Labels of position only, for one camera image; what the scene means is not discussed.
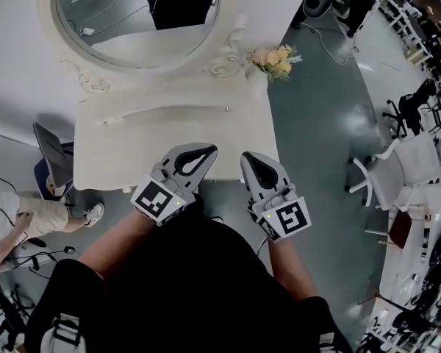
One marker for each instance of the oval mirror with ornate frame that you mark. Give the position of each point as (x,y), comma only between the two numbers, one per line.
(139,46)

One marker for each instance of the person's black shirt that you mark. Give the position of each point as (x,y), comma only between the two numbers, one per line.
(191,289)

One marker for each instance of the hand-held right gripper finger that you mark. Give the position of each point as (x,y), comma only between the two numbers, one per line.
(282,177)
(247,175)

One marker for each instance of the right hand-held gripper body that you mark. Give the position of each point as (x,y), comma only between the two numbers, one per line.
(290,215)

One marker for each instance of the dark brown stool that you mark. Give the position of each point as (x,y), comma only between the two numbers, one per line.
(400,230)

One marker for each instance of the white office chair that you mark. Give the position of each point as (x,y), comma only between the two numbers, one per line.
(415,164)

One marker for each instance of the person's right forearm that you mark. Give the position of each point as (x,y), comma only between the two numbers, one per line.
(290,267)

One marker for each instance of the grey-backed office chair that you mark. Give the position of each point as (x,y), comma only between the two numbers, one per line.
(51,153)

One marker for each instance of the pale yellow flower bouquet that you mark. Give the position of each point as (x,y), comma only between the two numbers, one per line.
(275,59)

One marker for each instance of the white desk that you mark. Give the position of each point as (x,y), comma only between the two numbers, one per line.
(420,57)

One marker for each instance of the person's left forearm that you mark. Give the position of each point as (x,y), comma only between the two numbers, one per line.
(114,241)

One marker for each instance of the white vanity dressing table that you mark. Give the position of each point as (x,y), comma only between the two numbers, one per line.
(150,149)

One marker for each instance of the black office chair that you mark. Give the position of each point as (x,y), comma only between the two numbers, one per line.
(413,105)

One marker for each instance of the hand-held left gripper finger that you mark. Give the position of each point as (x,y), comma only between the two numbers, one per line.
(201,174)
(169,157)

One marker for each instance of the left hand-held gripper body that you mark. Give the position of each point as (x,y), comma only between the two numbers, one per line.
(158,200)

